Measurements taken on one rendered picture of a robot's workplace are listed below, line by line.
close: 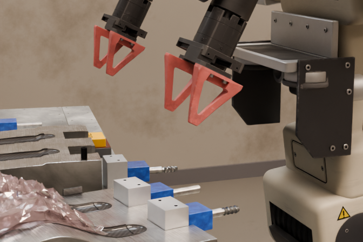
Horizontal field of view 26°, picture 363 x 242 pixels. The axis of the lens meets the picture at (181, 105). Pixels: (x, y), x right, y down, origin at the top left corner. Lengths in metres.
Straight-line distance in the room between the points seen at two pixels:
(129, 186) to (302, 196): 0.37
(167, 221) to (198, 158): 3.12
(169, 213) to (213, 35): 0.24
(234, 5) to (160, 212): 0.29
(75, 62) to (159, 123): 0.54
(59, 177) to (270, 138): 3.12
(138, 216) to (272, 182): 0.45
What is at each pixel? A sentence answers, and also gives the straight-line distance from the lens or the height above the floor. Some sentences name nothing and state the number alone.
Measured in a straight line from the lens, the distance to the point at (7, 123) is 1.76.
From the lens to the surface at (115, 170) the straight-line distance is 1.36.
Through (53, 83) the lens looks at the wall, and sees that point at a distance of 3.85.
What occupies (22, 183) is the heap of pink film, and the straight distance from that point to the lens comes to 1.06.
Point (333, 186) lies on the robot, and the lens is 1.36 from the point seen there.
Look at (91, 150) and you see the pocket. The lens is 1.33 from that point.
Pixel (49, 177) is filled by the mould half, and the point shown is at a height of 0.87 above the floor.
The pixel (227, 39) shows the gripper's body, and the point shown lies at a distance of 1.05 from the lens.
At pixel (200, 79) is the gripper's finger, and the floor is 1.05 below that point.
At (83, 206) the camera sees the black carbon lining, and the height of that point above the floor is 0.85.
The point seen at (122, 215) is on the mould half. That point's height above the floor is 0.85.
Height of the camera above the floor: 1.21
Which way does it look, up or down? 11 degrees down
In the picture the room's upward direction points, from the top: straight up
